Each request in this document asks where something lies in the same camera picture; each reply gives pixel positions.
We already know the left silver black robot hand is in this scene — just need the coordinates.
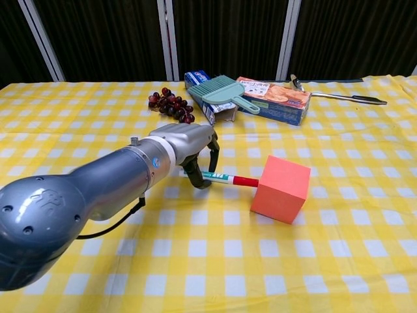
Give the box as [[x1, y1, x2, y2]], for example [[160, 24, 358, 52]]
[[149, 123, 220, 190]]

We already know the grey metal frame post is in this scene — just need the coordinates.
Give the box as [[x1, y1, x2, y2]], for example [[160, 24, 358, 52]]
[[276, 0, 302, 81], [17, 0, 66, 82], [157, 0, 180, 82]]

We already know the blue toothpaste box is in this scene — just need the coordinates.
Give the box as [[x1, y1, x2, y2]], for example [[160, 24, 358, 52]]
[[184, 69, 237, 126]]

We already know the teal hand brush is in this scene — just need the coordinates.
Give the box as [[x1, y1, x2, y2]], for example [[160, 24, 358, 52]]
[[188, 77, 261, 115]]

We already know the yellow white checkered tablecloth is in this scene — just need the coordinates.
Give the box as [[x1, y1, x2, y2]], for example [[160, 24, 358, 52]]
[[0, 75, 417, 313]]

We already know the orange blue food box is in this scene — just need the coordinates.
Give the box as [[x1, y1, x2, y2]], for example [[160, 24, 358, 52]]
[[235, 76, 313, 127]]

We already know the steel ladle black handle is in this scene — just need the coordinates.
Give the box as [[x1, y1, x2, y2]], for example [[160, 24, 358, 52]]
[[289, 74, 388, 106]]

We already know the dark red grape bunch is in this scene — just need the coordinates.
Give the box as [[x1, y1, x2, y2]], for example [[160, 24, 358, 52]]
[[148, 87, 196, 125]]

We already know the red and white marker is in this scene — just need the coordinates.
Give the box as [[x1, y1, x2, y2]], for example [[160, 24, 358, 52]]
[[180, 168, 260, 190]]

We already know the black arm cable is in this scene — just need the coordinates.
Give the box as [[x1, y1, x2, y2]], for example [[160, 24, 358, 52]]
[[76, 194, 146, 241]]

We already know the orange cube block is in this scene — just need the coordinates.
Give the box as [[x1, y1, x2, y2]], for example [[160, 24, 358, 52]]
[[250, 155, 311, 226]]

